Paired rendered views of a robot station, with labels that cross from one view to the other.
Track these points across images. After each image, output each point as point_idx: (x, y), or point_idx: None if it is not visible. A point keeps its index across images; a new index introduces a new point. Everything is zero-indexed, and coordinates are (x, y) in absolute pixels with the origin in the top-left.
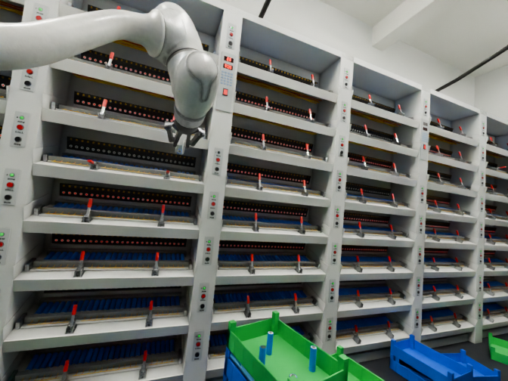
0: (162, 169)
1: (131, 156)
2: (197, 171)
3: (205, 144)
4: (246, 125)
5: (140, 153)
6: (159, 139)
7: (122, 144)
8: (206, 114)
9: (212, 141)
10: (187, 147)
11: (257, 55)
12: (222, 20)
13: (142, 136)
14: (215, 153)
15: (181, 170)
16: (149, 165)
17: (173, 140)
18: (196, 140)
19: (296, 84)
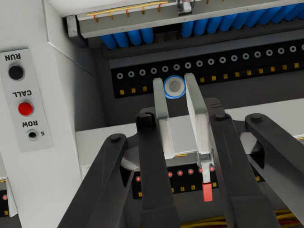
0: (192, 35)
1: (275, 49)
2: (101, 63)
3: (87, 149)
4: (16, 221)
5: (255, 64)
6: (240, 113)
7: (297, 73)
8: (122, 213)
9: (69, 164)
10: (145, 113)
11: None
12: None
13: (293, 105)
14: (44, 126)
15: (142, 49)
16: (229, 37)
17: (241, 133)
18: (92, 197)
19: None
